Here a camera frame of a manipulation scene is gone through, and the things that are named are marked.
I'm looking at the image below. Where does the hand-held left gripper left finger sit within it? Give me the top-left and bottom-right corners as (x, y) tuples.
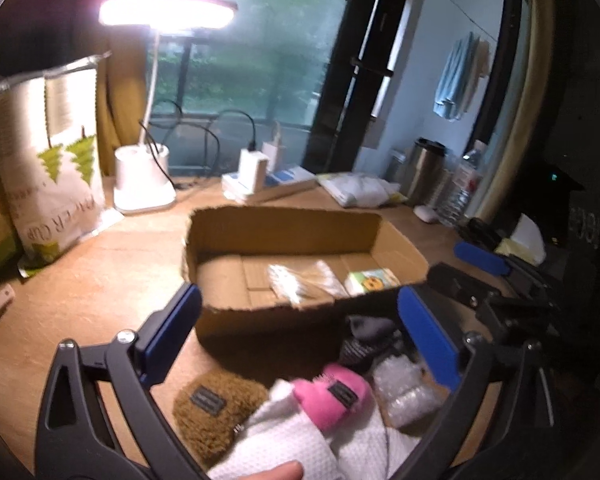
(32, 282), (216, 480)

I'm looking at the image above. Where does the yellow tissue pack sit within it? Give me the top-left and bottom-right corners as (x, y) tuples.
(494, 213), (549, 267)

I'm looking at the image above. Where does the person's left hand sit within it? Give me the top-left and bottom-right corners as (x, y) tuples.
(207, 461), (305, 480)

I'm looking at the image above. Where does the mustard curtain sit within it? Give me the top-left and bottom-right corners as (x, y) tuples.
(96, 50), (148, 177)

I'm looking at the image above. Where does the bubble wrap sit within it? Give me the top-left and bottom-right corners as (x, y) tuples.
(372, 357), (447, 429)

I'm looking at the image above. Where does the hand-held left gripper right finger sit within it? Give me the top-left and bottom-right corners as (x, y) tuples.
(390, 285), (561, 480)

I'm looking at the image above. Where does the cardboard box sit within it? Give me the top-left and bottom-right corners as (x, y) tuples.
(180, 205), (431, 356)

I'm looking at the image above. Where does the brown fuzzy pouch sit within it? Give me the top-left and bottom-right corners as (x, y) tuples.
(172, 371), (271, 467)

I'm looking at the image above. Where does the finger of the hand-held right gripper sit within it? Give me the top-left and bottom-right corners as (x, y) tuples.
(454, 241), (553, 303)
(426, 262), (556, 343)

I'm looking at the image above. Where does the grey knit glove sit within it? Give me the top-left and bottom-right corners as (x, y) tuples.
(340, 314), (407, 375)

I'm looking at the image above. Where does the pink fuzzy pouch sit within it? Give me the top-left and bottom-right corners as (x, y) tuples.
(292, 364), (373, 432)

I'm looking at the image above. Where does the small yellow-green tissue pack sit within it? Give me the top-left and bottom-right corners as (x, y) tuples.
(345, 267), (401, 297)

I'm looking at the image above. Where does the steel tumbler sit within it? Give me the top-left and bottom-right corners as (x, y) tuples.
(407, 138), (449, 207)

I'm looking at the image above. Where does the cotton swab packet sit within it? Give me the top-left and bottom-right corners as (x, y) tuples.
(267, 260), (348, 307)

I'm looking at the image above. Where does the white paper cup bag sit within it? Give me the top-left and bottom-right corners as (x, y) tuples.
(0, 54), (107, 279)

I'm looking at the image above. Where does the white paper towel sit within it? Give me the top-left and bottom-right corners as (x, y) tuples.
(207, 379), (431, 480)

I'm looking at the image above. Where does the white charger with black cable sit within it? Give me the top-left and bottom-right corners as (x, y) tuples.
(238, 147), (270, 195)

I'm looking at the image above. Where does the black window frame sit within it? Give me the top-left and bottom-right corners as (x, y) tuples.
(302, 0), (417, 167)

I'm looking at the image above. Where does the white plastic bag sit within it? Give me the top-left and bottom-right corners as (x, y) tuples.
(317, 172), (407, 209)

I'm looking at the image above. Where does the white and blue box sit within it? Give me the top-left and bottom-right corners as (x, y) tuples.
(222, 165), (319, 204)

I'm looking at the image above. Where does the clear water bottle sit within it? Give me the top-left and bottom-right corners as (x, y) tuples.
(437, 147), (484, 229)

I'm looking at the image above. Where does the white desk lamp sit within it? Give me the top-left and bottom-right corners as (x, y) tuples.
(99, 0), (239, 214)

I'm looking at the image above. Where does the black cable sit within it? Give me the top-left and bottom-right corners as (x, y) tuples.
(150, 100), (259, 182)

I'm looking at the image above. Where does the beige hanging shirt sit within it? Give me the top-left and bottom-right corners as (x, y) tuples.
(467, 37), (492, 82)

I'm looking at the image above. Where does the blue hanging shirt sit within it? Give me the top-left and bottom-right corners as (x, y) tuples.
(433, 32), (481, 122)

